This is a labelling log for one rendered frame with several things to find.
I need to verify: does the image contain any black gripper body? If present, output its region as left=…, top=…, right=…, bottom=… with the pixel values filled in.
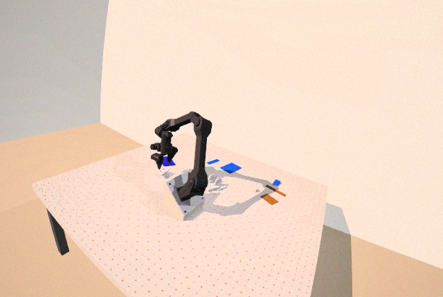
left=151, top=142, right=178, bottom=162

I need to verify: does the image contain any orange flat rectangular plate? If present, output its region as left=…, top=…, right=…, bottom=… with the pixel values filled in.
left=261, top=194, right=278, bottom=205

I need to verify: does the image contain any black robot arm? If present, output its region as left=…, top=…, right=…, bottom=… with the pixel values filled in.
left=154, top=111, right=213, bottom=201

